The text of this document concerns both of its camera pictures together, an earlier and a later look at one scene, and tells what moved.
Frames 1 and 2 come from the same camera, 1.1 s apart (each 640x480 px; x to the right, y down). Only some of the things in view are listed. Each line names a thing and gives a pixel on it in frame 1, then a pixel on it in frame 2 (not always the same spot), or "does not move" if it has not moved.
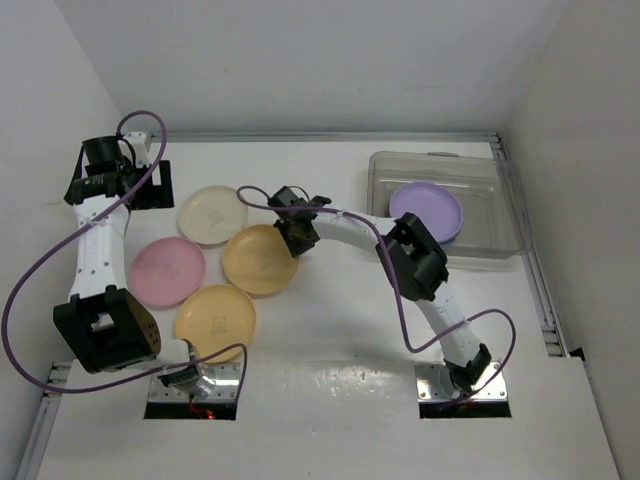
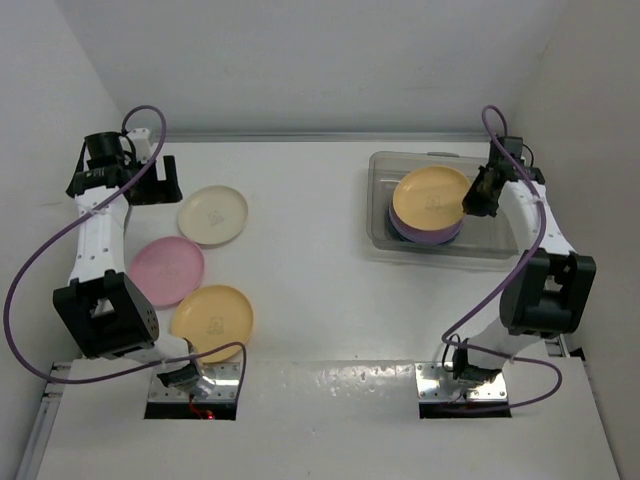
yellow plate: (213, 318) does not move
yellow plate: (257, 259) to (431, 197)
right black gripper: (296, 248) to (471, 204)
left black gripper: (155, 196) does not move
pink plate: (166, 272) does not move
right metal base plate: (434, 384) does not move
